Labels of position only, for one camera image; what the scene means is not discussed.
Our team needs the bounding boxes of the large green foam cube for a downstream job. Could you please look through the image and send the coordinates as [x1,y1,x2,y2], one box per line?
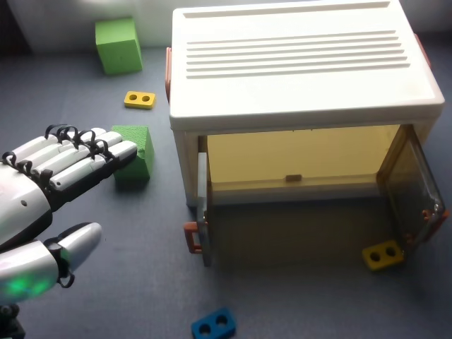
[94,16,144,76]

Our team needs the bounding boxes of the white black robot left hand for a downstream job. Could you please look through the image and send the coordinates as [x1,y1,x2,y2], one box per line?
[0,124,138,305]

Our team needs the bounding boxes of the dented green foam block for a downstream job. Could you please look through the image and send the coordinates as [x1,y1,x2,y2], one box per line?
[111,125,155,189]

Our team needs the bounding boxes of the white storage box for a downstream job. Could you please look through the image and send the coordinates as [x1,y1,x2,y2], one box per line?
[165,0,445,210]

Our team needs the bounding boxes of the grey table cloth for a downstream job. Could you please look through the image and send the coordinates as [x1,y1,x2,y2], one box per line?
[0,31,452,339]

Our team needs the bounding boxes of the yellow two-hole block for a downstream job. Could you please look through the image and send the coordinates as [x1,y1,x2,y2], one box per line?
[123,90,157,110]
[362,239,405,272]

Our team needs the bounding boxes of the blue two-hole block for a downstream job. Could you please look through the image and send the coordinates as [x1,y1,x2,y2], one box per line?
[191,307,237,339]

